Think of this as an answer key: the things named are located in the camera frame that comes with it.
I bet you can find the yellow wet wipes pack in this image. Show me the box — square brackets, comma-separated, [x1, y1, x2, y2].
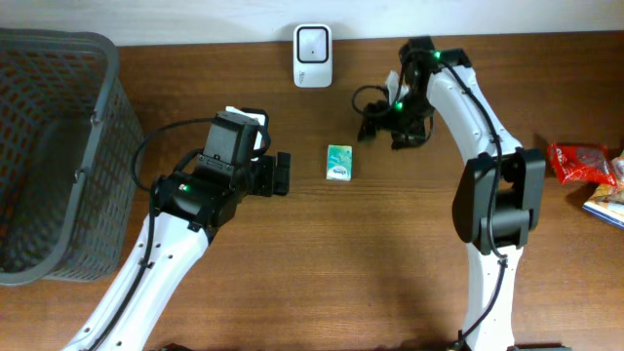
[582, 154, 623, 229]

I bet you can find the white barcode scanner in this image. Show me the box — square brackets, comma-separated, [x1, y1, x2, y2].
[292, 23, 333, 89]

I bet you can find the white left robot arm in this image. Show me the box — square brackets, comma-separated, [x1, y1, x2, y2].
[66, 106, 291, 350]

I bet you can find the red candy bag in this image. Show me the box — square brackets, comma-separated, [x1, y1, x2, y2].
[547, 142, 617, 186]

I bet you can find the green Kleenex tissue pack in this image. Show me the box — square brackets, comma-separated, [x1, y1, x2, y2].
[326, 144, 353, 181]

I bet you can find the grey plastic basket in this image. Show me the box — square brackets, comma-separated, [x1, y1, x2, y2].
[1, 28, 143, 286]

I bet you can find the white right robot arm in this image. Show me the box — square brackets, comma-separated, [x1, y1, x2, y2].
[358, 36, 546, 350]

